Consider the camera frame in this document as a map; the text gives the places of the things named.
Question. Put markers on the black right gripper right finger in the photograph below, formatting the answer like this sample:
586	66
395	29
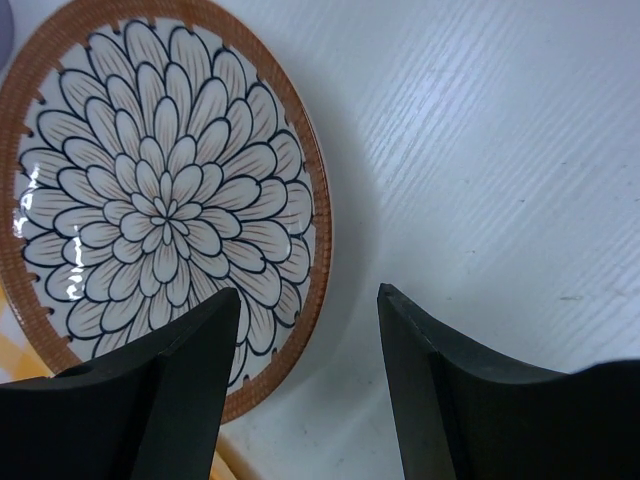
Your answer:
465	411

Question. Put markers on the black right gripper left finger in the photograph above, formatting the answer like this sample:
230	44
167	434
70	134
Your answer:
151	409

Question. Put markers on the yellow white checkered cloth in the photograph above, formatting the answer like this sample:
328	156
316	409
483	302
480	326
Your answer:
20	361

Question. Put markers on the floral patterned ceramic plate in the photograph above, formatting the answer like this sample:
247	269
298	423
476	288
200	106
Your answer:
152	154

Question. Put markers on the lilac plastic cup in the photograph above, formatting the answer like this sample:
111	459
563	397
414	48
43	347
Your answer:
7	32

